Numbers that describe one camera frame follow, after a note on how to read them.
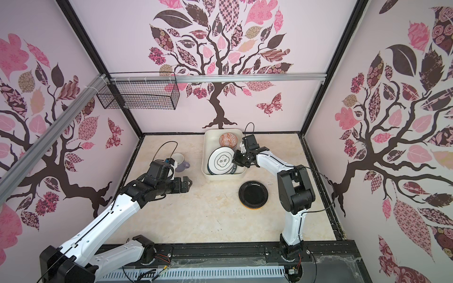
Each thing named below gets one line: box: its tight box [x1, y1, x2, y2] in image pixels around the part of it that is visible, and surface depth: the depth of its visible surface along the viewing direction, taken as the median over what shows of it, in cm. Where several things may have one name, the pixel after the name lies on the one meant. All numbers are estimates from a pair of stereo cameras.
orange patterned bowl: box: [218, 132, 238, 149], surface depth 112 cm
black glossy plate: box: [238, 181, 269, 209], surface depth 91 cm
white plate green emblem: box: [207, 146, 235, 176], surface depth 100 cm
